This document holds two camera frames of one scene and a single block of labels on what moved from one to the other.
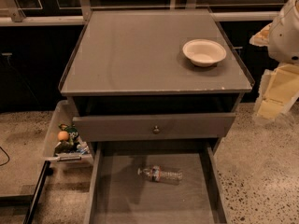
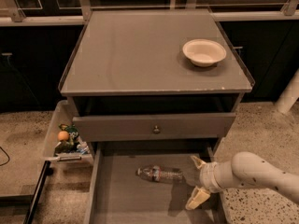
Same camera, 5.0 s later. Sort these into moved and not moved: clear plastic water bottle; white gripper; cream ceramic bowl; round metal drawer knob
Moved: white gripper
Not moved: round metal drawer knob; cream ceramic bowl; clear plastic water bottle
